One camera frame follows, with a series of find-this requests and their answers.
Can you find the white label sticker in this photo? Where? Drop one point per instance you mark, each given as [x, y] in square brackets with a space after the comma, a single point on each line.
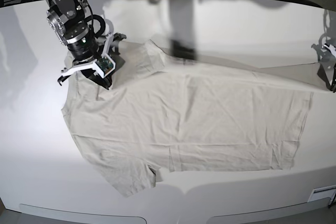
[322, 193]

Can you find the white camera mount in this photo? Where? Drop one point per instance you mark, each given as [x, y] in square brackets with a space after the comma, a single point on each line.
[101, 62]
[331, 48]

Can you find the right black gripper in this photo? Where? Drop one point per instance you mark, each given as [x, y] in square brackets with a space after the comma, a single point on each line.
[83, 45]

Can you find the light grey T-shirt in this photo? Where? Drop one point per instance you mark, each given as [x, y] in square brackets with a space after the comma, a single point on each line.
[164, 113]

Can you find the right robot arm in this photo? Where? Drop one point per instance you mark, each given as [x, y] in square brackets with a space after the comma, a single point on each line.
[64, 14]

